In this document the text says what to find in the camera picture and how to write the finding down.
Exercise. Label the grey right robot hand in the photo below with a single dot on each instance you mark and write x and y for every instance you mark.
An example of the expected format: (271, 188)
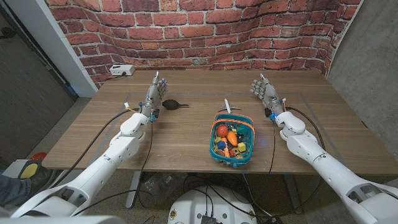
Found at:
(269, 93)

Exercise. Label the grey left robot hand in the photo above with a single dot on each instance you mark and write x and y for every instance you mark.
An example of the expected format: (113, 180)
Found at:
(153, 96)

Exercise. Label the black rubber air blower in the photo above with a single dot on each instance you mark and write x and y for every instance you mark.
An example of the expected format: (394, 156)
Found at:
(170, 104)

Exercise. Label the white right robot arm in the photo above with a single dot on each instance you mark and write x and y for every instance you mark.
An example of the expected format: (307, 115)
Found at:
(329, 171)

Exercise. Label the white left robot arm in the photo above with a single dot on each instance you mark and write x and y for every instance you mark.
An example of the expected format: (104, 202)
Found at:
(105, 161)

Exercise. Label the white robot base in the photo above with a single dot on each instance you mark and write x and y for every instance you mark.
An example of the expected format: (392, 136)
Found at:
(192, 205)

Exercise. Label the white toy plane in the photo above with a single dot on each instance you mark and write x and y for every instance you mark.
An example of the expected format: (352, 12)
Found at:
(228, 105)

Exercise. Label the orange toy carrot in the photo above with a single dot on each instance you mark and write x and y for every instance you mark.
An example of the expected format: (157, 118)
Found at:
(232, 138)

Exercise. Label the red toy tomato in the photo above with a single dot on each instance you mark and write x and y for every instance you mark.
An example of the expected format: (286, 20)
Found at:
(222, 130)

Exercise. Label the yellow toy block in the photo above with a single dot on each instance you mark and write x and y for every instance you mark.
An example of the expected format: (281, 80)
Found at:
(241, 147)

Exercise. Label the white power strip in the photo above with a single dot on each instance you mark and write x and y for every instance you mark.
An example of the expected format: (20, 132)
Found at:
(121, 69)

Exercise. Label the red brick printed backdrop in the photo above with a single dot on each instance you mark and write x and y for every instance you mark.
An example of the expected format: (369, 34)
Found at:
(199, 34)

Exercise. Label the clear plastic bag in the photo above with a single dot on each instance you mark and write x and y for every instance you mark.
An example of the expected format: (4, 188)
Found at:
(161, 186)

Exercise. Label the grey metal table leg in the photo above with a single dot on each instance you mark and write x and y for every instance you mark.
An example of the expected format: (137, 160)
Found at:
(292, 193)
(133, 189)

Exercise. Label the black shoe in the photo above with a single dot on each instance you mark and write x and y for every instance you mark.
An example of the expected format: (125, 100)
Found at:
(43, 177)

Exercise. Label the yellow foot pedal box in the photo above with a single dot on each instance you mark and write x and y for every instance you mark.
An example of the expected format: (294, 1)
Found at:
(28, 170)

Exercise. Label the white robot torso edge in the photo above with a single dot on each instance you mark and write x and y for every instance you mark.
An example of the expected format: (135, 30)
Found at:
(62, 220)

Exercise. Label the person's leg in jeans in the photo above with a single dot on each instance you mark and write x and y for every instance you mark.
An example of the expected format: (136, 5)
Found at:
(14, 189)

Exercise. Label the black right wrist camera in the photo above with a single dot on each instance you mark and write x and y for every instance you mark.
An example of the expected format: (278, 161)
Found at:
(268, 112)

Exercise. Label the white door frame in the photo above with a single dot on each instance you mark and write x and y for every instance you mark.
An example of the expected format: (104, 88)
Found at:
(56, 46)

